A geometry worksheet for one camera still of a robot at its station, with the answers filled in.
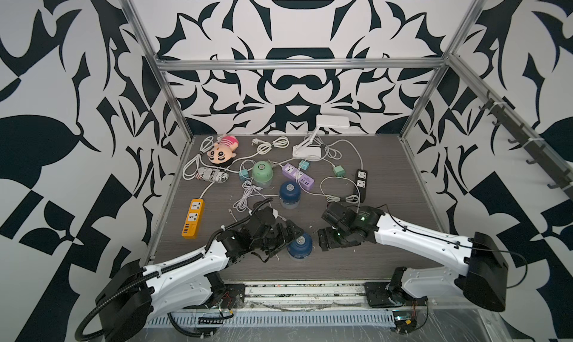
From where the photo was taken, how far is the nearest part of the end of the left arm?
1.92ft

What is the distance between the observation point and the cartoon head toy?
104cm

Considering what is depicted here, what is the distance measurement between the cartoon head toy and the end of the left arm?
1.55ft
